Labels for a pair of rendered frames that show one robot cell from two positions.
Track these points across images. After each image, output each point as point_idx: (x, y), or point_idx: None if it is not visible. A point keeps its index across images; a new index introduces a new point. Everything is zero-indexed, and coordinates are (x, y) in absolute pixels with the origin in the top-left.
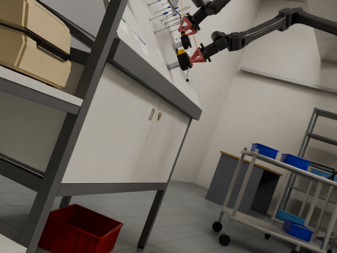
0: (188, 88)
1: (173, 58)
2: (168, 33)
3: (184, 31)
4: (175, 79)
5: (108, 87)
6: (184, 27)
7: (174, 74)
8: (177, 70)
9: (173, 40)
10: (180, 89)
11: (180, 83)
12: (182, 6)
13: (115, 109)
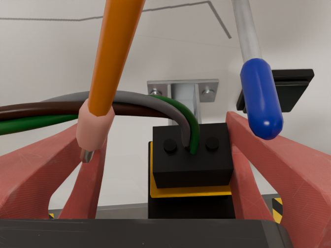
0: (262, 180)
1: (105, 156)
2: (87, 33)
3: (154, 177)
4: (64, 201)
5: None
6: (71, 204)
7: (63, 194)
8: (136, 173)
9: (262, 15)
10: (114, 202)
11: (133, 194)
12: None
13: None
